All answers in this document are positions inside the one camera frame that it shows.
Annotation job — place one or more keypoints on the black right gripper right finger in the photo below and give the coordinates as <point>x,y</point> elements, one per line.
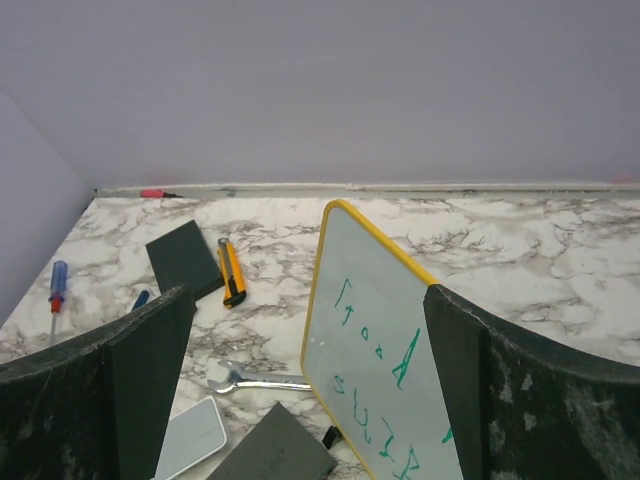
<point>523,406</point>

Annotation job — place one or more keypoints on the white grey rectangular eraser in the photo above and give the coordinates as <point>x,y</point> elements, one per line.
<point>191,437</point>

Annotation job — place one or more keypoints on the blue red screwdriver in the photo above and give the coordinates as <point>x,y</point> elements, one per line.
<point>57,294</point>

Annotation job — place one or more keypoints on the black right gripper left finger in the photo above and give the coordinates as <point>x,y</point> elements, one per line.
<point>97,406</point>

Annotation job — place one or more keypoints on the large dark grey foam block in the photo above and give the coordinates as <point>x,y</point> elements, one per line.
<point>279,447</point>

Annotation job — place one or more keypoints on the yellow black utility knife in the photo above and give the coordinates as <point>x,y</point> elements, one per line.
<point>235,289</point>

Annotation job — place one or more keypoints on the small dark grey foam block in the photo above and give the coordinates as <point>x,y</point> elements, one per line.
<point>183,257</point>

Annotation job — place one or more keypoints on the red marker on rail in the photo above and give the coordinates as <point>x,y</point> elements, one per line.
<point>157,194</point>

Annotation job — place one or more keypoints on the blue handled pliers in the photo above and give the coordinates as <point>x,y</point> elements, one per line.
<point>141,299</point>

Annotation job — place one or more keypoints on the silver open-end wrench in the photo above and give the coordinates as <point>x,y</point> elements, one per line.
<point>239,378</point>

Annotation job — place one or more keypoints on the yellow framed whiteboard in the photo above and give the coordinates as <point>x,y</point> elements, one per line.
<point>367,354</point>

